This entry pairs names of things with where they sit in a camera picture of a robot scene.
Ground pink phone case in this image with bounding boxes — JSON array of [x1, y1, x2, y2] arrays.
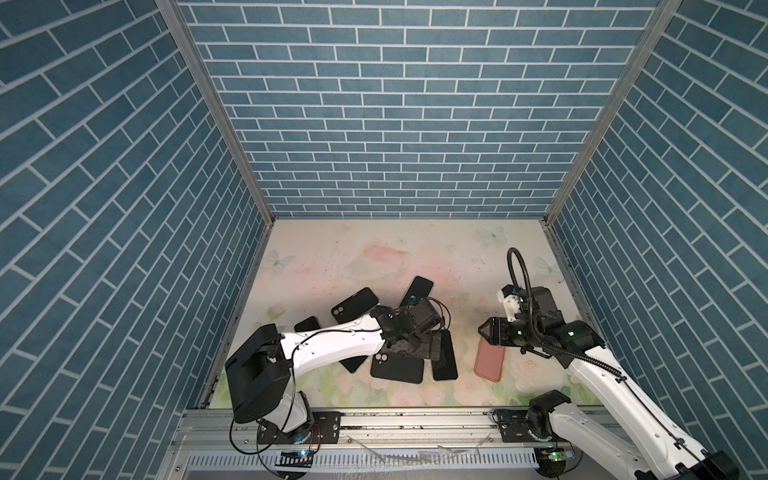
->
[[473, 339, 506, 383]]

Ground blue phone black screen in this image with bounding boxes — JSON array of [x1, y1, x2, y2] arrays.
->
[[399, 276, 434, 307]]

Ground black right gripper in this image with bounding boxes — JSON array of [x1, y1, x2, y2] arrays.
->
[[475, 313, 541, 348]]

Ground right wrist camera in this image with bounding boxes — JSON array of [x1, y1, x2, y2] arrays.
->
[[497, 285, 565, 329]]

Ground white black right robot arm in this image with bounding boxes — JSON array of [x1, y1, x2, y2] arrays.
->
[[478, 247, 740, 479]]

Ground aluminium corner post right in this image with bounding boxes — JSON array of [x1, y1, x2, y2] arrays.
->
[[543, 0, 682, 229]]

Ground aluminium corner post left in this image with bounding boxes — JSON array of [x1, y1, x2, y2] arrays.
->
[[156, 0, 275, 228]]

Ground aluminium corner post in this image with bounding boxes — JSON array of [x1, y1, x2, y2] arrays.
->
[[543, 0, 682, 229], [156, 0, 275, 228]]

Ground black phone case left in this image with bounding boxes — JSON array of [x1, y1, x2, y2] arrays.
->
[[331, 287, 379, 324]]

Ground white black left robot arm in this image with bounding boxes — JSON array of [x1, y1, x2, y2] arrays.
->
[[225, 299, 448, 434]]

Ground black case dual camera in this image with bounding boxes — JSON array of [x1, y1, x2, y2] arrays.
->
[[370, 353, 424, 384]]

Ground black phone face up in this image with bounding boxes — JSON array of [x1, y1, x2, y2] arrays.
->
[[340, 356, 368, 374]]

